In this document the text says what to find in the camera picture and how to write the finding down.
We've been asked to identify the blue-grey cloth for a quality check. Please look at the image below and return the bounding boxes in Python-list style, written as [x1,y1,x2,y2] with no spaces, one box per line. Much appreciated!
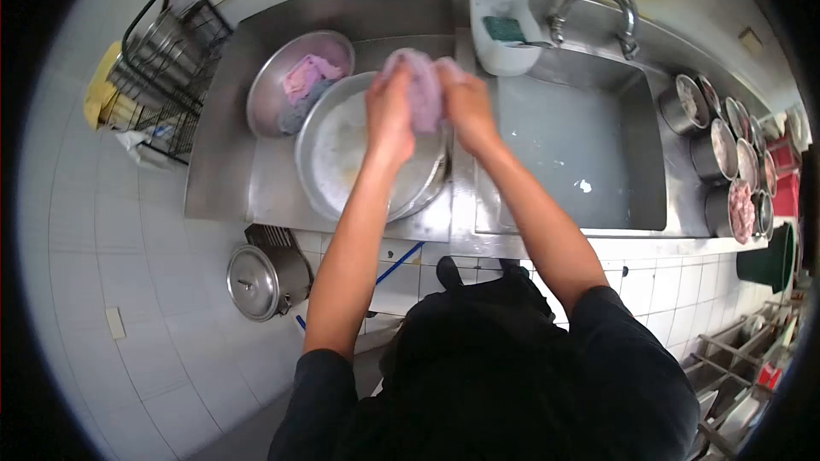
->
[278,79,338,136]

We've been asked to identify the black wire rack with pots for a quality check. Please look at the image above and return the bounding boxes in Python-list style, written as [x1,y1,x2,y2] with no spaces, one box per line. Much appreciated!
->
[105,0,234,165]

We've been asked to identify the stainless steel sink unit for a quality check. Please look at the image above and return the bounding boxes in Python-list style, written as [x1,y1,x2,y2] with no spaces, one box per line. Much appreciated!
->
[184,0,777,261]

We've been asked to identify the white plastic container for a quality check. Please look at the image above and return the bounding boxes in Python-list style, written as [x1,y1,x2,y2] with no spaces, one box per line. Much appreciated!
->
[469,0,545,76]

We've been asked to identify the person's left fingers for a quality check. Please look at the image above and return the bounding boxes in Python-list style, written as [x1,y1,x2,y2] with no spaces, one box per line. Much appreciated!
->
[366,62,415,113]

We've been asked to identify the pink cloth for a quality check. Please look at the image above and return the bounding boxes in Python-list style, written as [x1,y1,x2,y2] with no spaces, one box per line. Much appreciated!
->
[282,54,347,103]

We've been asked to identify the person's right fingers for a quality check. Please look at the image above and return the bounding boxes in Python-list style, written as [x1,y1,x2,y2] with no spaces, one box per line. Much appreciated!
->
[436,58,486,115]

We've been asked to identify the green bin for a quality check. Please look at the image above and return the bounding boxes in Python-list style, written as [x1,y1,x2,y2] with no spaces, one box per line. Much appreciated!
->
[735,221,797,294]

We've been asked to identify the purple cloth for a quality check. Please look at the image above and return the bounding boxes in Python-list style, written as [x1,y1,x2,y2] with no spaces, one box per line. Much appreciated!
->
[382,47,467,135]

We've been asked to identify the yellow cloth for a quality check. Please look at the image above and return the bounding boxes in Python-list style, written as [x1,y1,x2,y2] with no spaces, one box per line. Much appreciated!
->
[83,41,124,131]

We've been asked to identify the blue mop handle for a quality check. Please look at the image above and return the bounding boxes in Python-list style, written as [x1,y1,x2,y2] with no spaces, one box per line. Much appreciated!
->
[296,241,426,331]

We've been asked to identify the person's legs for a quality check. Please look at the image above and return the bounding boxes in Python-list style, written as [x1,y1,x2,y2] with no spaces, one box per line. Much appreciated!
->
[436,256,533,289]

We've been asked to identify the steel pot with lid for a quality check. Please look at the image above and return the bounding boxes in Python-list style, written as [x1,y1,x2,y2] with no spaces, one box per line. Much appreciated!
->
[226,242,315,323]

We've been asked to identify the chrome faucet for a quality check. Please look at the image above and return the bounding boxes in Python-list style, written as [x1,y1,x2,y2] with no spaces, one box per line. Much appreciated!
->
[546,0,641,61]

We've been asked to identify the person's left hand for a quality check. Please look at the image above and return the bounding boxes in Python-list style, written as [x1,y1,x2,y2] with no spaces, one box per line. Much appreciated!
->
[364,61,419,167]

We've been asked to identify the large metal basin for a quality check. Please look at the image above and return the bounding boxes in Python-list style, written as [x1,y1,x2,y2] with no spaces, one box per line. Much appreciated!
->
[295,70,453,224]

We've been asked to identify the green sponge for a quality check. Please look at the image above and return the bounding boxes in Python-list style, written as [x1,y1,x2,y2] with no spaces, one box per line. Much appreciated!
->
[482,15,528,44]

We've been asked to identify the red crate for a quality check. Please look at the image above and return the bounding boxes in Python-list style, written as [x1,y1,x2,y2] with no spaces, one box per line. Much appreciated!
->
[765,136,803,220]

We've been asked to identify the row of steel food containers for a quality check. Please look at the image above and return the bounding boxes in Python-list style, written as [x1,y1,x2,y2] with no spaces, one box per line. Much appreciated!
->
[659,73,780,245]

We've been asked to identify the person's body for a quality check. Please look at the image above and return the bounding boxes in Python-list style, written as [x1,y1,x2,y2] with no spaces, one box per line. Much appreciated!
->
[268,268,700,461]

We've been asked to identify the person's right hand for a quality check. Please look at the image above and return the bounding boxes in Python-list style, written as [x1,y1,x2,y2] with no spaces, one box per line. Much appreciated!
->
[436,58,505,156]

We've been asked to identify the white plastic bag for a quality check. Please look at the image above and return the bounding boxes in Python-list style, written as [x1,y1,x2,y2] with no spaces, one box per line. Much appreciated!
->
[115,127,169,171]

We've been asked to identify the metal bowl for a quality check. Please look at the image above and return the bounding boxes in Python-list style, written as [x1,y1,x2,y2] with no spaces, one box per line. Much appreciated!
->
[246,30,356,140]

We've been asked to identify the metal shelf with dishes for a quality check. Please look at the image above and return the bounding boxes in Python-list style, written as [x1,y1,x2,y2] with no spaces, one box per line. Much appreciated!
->
[679,298,803,461]

